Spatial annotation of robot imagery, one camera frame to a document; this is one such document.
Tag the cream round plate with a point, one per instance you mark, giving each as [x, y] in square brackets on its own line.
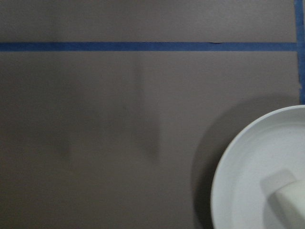
[265, 156]

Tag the white bun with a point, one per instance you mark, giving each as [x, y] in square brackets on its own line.
[285, 201]

